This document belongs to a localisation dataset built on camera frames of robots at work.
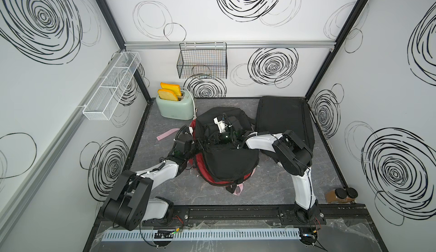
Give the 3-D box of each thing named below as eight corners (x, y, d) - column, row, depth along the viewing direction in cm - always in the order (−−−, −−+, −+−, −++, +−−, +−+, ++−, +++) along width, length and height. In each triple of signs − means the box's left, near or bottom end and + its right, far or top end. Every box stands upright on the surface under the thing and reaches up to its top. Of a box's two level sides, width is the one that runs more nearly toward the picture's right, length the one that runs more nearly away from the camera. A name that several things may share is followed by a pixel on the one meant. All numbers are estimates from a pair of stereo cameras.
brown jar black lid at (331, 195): (326, 203, 79) (337, 197, 72) (323, 194, 82) (333, 188, 74) (336, 203, 79) (348, 197, 72) (332, 194, 82) (344, 188, 74)
